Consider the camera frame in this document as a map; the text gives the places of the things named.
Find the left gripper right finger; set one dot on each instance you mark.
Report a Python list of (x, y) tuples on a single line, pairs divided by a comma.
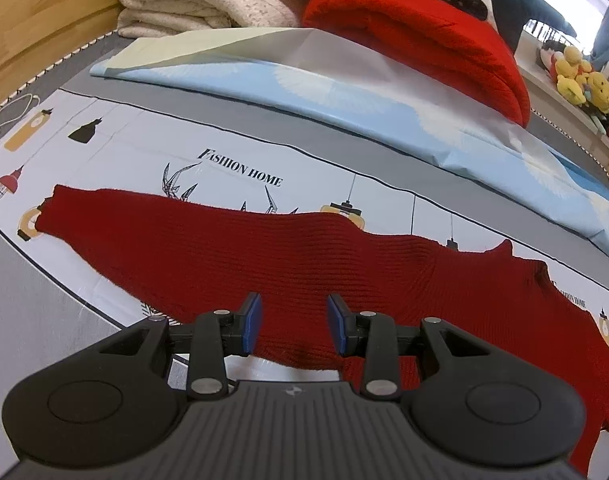
[(378, 340)]

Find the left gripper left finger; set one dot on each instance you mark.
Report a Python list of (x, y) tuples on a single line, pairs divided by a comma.
[(212, 337)]

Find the dark red knit sweater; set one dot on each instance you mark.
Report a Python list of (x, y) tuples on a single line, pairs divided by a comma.
[(185, 259)]

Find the printed grey bed sheet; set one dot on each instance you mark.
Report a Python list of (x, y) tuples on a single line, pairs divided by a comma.
[(118, 409)]

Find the light blue folded sheet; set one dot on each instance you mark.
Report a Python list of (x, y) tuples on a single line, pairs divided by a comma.
[(320, 76)]

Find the bright red folded blanket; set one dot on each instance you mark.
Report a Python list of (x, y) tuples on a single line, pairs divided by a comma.
[(436, 39)]

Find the yellow plush toys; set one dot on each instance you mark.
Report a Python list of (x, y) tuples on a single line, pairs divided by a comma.
[(575, 79)]

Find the teal shark plush toy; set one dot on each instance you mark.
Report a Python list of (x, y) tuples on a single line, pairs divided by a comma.
[(512, 15)]

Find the wooden headboard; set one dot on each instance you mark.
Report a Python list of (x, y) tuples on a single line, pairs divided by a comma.
[(37, 33)]

